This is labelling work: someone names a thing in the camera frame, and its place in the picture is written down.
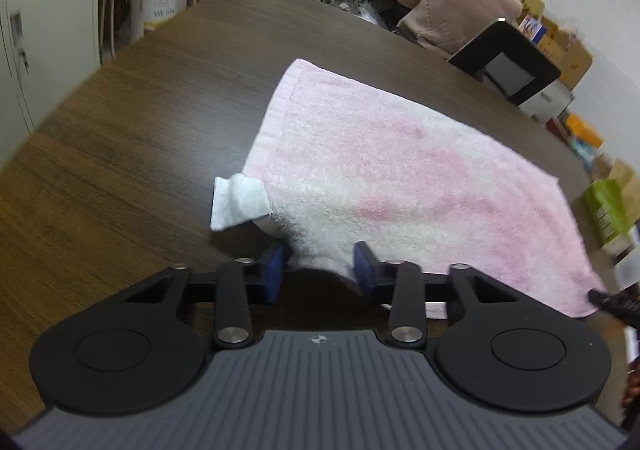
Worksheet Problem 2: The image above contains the white towel label tag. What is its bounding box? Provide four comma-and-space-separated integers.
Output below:
209, 173, 271, 232

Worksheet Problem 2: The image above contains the grey metal cabinet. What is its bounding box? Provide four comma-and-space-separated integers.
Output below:
1, 0, 100, 164

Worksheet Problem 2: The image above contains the green package bag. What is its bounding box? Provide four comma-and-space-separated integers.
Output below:
584, 179, 631, 257

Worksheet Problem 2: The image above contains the black office chair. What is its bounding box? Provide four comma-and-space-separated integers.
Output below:
447, 18, 561, 106

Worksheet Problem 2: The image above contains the pink terry towel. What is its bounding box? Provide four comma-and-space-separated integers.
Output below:
243, 60, 601, 318

